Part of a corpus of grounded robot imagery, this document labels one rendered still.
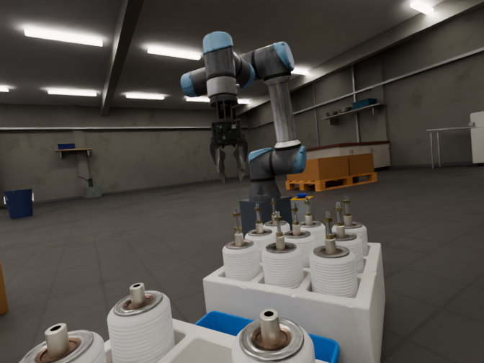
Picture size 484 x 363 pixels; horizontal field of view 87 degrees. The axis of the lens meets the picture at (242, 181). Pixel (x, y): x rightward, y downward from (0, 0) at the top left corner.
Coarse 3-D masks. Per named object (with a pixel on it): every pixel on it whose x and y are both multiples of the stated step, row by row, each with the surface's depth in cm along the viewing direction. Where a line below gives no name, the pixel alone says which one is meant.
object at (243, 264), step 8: (224, 248) 67; (248, 248) 65; (256, 248) 66; (224, 256) 66; (232, 256) 64; (240, 256) 64; (248, 256) 64; (256, 256) 66; (224, 264) 67; (232, 264) 65; (240, 264) 64; (248, 264) 64; (256, 264) 66; (232, 272) 65; (240, 272) 64; (248, 272) 64; (256, 272) 66; (248, 280) 64
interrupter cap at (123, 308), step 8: (128, 296) 44; (152, 296) 44; (160, 296) 43; (120, 304) 42; (128, 304) 42; (144, 304) 42; (152, 304) 41; (120, 312) 39; (128, 312) 39; (136, 312) 39; (144, 312) 39
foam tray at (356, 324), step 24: (216, 288) 64; (240, 288) 60; (264, 288) 58; (288, 288) 56; (360, 288) 53; (384, 288) 78; (240, 312) 61; (288, 312) 54; (312, 312) 52; (336, 312) 49; (360, 312) 47; (384, 312) 73; (336, 336) 50; (360, 336) 47; (360, 360) 48
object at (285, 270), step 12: (264, 252) 61; (300, 252) 60; (264, 264) 61; (276, 264) 58; (288, 264) 58; (300, 264) 60; (264, 276) 62; (276, 276) 58; (288, 276) 58; (300, 276) 59
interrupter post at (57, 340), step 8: (48, 328) 32; (56, 328) 32; (64, 328) 32; (48, 336) 31; (56, 336) 31; (64, 336) 32; (48, 344) 31; (56, 344) 31; (64, 344) 32; (48, 352) 31; (56, 352) 31; (64, 352) 31
